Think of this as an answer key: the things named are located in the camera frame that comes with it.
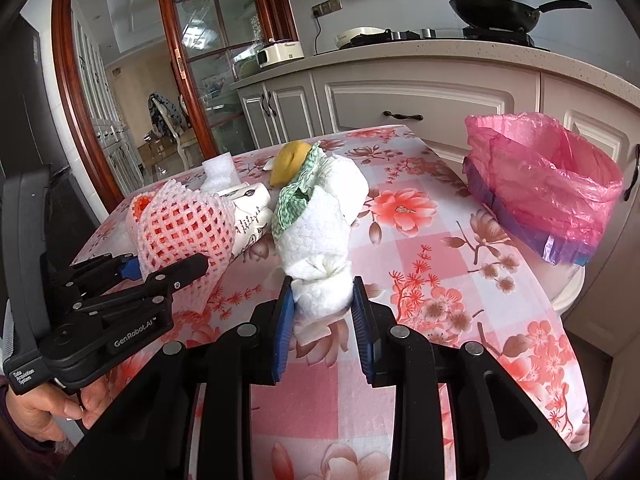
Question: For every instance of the white chair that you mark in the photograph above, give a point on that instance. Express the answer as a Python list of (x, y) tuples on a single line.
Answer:
[(167, 120)]

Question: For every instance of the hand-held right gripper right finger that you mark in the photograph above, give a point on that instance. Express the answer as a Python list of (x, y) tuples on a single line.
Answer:
[(362, 332)]

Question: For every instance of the white printed paper cup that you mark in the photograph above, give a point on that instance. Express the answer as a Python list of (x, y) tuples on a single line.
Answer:
[(250, 215)]

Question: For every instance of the white electric griddle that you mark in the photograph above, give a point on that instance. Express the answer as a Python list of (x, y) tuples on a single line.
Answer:
[(350, 35)]

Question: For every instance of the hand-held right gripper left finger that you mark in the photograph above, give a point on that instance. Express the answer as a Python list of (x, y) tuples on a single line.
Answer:
[(282, 332)]

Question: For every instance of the green zigzag cleaning cloth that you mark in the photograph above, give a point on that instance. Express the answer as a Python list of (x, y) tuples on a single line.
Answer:
[(290, 205)]

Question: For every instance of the black gas stove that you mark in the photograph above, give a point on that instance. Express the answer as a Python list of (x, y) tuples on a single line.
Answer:
[(500, 36)]

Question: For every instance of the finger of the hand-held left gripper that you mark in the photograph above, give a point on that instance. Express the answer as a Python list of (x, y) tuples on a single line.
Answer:
[(128, 268), (170, 277)]

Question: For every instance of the white waste bin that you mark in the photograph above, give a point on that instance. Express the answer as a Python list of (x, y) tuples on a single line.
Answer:
[(565, 285)]

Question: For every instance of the yellow sponge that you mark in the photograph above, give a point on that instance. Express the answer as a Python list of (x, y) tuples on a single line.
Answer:
[(287, 162)]

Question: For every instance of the pink foam fruit net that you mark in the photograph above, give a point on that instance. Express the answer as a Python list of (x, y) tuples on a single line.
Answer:
[(180, 230)]

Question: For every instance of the white small kitchen appliance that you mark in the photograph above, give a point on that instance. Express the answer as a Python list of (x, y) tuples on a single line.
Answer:
[(280, 52)]

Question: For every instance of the white foam piece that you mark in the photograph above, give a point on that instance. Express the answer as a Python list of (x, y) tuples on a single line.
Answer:
[(217, 170)]

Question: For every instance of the white towel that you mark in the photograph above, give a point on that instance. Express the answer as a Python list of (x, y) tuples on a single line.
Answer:
[(320, 240)]

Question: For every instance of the person's left hand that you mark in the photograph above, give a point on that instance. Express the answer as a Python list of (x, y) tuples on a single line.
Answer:
[(35, 410)]

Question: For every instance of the wooden glass sliding door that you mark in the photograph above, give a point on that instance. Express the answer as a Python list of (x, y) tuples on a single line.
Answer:
[(162, 10)]

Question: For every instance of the pink floral tablecloth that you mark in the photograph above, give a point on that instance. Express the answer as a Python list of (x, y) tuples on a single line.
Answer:
[(425, 260)]

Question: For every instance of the black wok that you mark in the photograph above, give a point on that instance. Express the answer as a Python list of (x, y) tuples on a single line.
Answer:
[(495, 10)]

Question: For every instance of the metal wall socket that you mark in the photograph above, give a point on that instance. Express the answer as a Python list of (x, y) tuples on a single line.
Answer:
[(327, 6)]

